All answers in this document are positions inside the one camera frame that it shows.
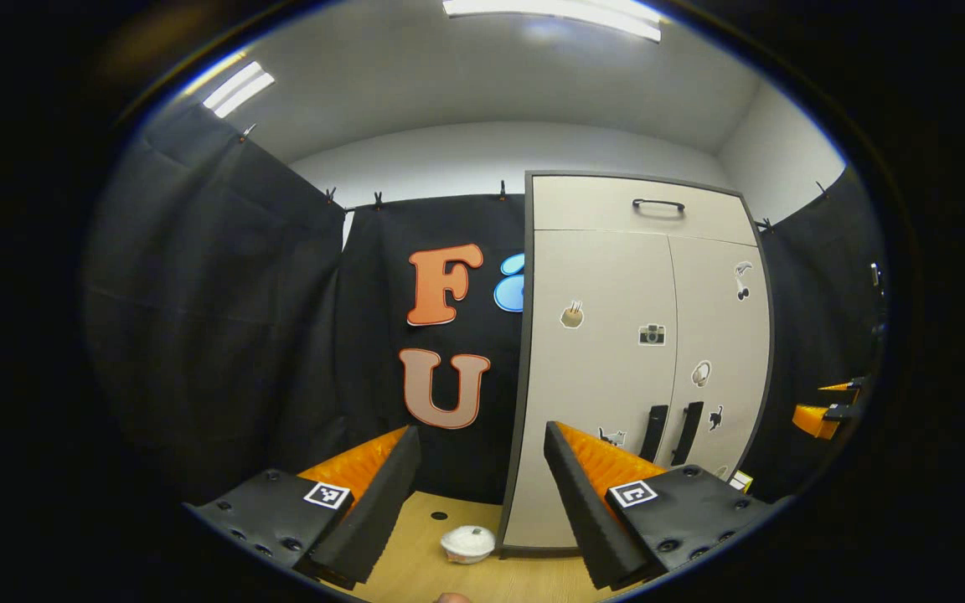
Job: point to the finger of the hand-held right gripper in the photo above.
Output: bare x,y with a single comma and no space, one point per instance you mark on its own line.
847,387
813,420

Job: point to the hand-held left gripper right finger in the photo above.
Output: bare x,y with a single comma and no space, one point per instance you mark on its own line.
583,511

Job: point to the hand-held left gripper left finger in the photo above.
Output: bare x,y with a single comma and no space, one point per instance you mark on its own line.
369,511

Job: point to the white shoe cabinet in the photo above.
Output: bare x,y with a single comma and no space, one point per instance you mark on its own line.
528,251

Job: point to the white cabinet drawer front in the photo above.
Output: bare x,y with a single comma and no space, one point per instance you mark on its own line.
583,209

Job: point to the white round container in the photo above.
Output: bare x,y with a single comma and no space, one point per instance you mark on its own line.
467,544

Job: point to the ceiling light panel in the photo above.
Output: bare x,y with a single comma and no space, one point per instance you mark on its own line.
238,89

